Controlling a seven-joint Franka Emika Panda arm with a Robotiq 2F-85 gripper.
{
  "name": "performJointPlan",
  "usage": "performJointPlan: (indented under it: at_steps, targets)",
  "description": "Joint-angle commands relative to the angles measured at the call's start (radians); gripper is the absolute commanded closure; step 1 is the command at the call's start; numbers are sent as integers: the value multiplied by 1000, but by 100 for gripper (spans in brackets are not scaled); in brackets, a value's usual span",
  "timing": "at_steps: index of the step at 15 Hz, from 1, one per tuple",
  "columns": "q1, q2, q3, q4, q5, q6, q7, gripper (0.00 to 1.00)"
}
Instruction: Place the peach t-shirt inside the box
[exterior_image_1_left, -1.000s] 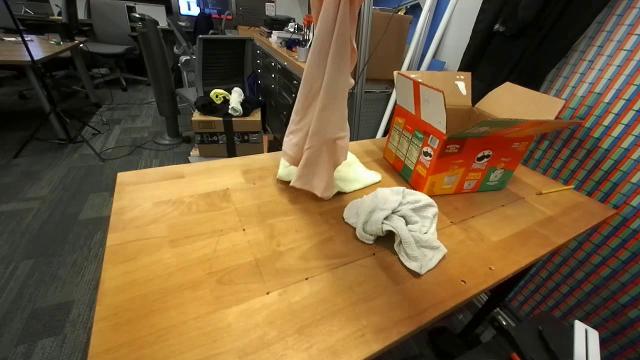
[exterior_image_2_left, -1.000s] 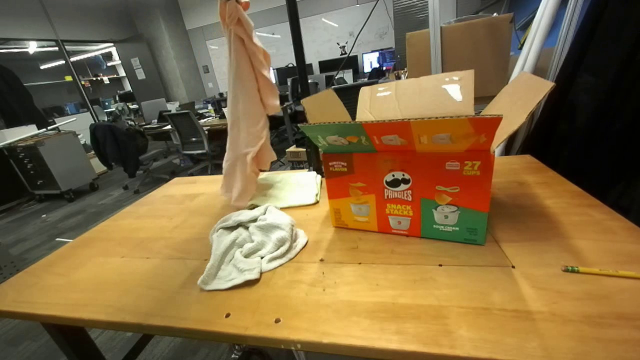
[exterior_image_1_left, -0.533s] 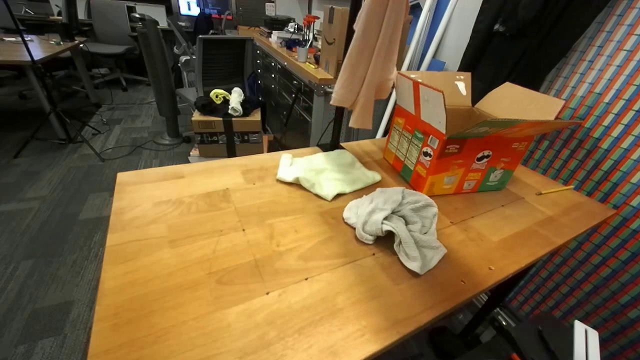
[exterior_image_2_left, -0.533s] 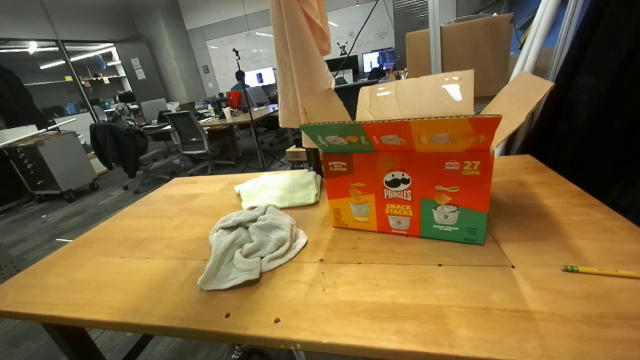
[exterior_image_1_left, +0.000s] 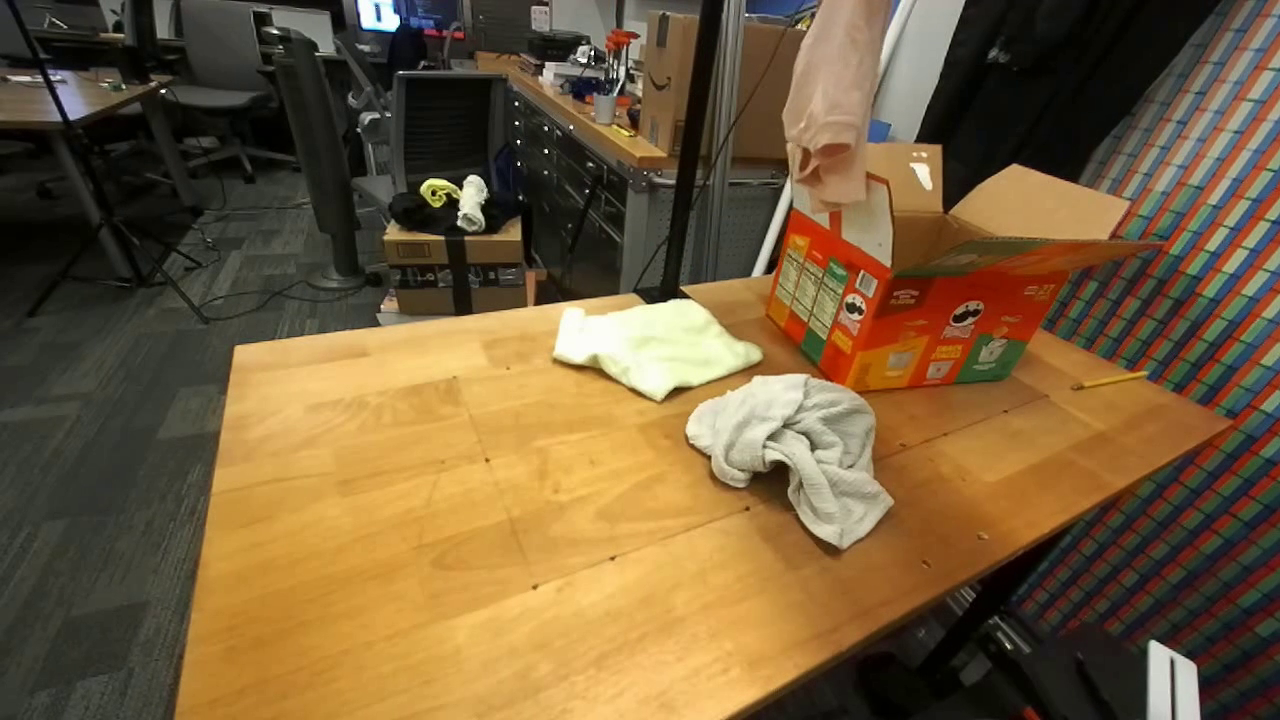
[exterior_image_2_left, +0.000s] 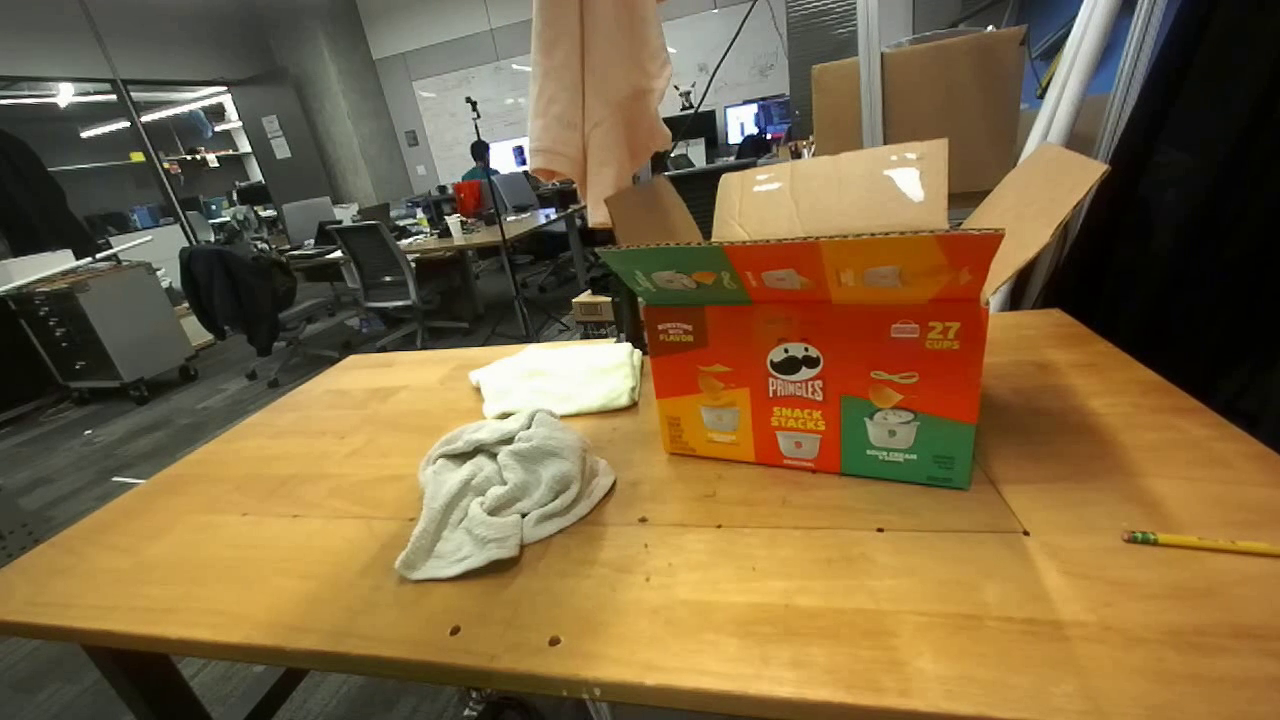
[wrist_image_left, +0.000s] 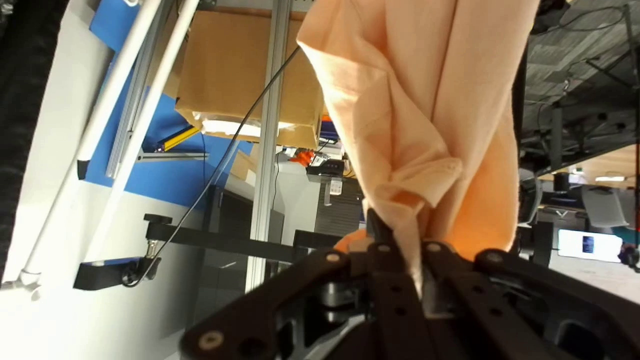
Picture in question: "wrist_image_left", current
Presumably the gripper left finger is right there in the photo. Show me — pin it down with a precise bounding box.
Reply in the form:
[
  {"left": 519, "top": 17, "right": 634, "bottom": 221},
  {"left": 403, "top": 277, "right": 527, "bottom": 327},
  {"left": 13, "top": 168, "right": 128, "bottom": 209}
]
[{"left": 179, "top": 208, "right": 437, "bottom": 360}]

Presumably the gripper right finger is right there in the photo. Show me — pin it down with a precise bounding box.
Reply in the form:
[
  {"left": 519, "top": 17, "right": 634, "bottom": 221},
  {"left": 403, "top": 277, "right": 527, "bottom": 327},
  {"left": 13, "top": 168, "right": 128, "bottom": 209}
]
[{"left": 422, "top": 240, "right": 640, "bottom": 360}]

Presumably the peach t-shirt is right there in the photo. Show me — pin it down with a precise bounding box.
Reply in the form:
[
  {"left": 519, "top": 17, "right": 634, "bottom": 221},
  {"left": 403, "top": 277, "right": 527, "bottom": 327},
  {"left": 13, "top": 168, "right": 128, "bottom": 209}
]
[{"left": 296, "top": 0, "right": 542, "bottom": 301}]

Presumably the cardboard box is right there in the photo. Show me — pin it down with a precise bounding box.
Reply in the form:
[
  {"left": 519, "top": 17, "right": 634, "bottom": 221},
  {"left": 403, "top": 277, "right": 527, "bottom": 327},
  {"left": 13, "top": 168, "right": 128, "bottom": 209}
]
[{"left": 174, "top": 9, "right": 327, "bottom": 149}]

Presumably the monitor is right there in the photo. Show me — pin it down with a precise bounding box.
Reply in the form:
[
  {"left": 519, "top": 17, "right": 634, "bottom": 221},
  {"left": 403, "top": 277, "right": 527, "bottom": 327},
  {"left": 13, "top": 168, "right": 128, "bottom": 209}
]
[{"left": 557, "top": 228, "right": 624, "bottom": 264}]

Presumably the office chair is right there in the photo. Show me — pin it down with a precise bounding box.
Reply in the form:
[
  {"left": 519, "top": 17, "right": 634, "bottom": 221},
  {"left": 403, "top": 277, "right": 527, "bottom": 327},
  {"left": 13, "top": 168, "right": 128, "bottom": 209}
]
[{"left": 581, "top": 185, "right": 632, "bottom": 230}]

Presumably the small black device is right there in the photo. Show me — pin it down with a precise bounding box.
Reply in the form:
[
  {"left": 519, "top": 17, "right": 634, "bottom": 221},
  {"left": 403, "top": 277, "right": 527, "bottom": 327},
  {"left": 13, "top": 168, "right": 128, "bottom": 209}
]
[{"left": 305, "top": 158, "right": 346, "bottom": 177}]

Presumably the orange object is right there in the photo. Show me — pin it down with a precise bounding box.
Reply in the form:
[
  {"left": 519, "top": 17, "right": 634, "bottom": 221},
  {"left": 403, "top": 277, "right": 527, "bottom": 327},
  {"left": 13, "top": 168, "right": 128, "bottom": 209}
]
[{"left": 289, "top": 149, "right": 317, "bottom": 167}]

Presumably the blue board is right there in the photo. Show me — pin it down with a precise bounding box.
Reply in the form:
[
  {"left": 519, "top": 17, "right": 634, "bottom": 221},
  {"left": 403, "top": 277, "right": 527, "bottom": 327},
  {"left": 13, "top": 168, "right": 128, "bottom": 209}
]
[{"left": 84, "top": 0, "right": 255, "bottom": 210}]

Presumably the yellow strip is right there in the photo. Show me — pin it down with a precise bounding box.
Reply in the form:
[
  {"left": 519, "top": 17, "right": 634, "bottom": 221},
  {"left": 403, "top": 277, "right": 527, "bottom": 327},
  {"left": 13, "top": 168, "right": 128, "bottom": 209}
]
[{"left": 159, "top": 126, "right": 202, "bottom": 152}]

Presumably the white pole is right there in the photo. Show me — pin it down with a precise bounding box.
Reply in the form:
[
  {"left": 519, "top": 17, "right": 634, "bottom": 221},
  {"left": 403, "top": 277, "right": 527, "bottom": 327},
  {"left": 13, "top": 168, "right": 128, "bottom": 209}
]
[
  {"left": 0, "top": 0, "right": 163, "bottom": 293},
  {"left": 82, "top": 0, "right": 202, "bottom": 263}
]

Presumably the aluminium frame post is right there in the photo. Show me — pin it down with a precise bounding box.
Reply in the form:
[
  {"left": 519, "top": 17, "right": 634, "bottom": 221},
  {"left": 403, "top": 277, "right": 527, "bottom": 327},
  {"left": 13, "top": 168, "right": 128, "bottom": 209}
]
[{"left": 245, "top": 0, "right": 294, "bottom": 294}]

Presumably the black cable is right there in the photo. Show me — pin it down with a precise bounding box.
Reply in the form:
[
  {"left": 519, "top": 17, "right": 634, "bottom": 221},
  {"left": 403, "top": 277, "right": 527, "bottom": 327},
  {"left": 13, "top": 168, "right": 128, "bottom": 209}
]
[{"left": 122, "top": 46, "right": 302, "bottom": 289}]

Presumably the camera on mount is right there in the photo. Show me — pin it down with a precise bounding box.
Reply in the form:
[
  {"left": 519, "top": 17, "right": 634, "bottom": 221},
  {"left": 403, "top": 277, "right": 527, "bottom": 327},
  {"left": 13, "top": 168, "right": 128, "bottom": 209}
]
[{"left": 73, "top": 213, "right": 361, "bottom": 292}]

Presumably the aluminium extrusion rail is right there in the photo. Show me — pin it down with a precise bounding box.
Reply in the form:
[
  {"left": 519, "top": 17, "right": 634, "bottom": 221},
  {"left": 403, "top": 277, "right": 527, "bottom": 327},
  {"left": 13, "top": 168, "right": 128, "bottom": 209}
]
[{"left": 104, "top": 0, "right": 177, "bottom": 180}]

